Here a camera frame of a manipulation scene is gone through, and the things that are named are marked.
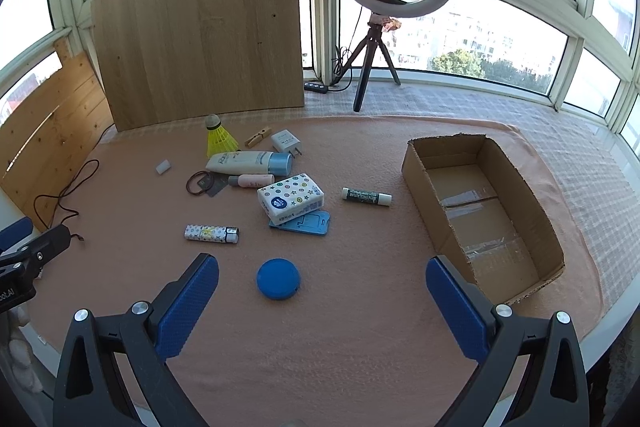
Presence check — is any pink blanket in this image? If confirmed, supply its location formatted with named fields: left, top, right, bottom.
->
left=20, top=114, right=603, bottom=427

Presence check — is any green white lip balm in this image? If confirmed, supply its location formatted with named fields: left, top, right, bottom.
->
left=342, top=187, right=393, bottom=207

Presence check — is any person's left hand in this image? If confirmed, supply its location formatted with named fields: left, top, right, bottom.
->
left=0, top=307, right=46, bottom=395

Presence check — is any yellow shuttlecock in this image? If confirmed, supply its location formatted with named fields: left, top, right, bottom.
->
left=206, top=114, right=240, bottom=159

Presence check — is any blue round lid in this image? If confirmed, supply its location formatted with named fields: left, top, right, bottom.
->
left=256, top=258, right=302, bottom=300

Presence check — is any white tube blue cap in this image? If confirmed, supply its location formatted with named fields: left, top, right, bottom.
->
left=205, top=151, right=294, bottom=176

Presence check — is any pine wood panel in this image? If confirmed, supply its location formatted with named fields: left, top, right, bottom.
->
left=0, top=38, right=115, bottom=230

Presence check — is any patterned lighter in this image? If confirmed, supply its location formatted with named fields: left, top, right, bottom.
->
left=184, top=224, right=240, bottom=244

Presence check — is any blue plastic phone stand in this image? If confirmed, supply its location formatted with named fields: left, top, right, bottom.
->
left=269, top=210, right=332, bottom=237

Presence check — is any large oak wooden board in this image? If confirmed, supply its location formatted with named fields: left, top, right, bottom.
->
left=90, top=0, right=307, bottom=133

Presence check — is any dotted tissue pack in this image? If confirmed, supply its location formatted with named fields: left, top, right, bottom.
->
left=257, top=174, right=326, bottom=225

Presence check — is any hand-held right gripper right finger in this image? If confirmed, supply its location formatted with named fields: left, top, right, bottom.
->
left=425, top=255, right=591, bottom=427

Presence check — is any thin black cable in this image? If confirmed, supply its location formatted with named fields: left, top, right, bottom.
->
left=34, top=160, right=101, bottom=240

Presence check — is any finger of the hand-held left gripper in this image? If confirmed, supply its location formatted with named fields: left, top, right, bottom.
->
left=0, top=216, right=35, bottom=254
left=0, top=224, right=72, bottom=280

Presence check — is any white charger adapter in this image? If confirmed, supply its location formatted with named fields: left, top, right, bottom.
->
left=271, top=130, right=304, bottom=158

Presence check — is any wooden clothespin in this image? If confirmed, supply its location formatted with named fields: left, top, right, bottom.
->
left=244, top=125, right=273, bottom=148

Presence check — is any checked cloth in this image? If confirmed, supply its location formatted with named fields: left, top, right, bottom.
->
left=300, top=82, right=640, bottom=358

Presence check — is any dark card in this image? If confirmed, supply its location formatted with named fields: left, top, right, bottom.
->
left=197, top=174, right=229, bottom=198

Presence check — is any black light cable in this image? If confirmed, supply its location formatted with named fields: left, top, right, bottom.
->
left=327, top=46, right=353, bottom=92

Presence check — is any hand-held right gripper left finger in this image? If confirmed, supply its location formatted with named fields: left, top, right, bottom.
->
left=52, top=253, right=221, bottom=427

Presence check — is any brown hair tie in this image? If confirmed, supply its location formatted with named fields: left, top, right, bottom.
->
left=186, top=172, right=213, bottom=196

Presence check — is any cardboard box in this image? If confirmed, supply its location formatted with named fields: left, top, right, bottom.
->
left=402, top=134, right=566, bottom=305

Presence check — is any small pale bottle grey cap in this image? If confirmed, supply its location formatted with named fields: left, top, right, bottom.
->
left=228, top=174, right=275, bottom=189

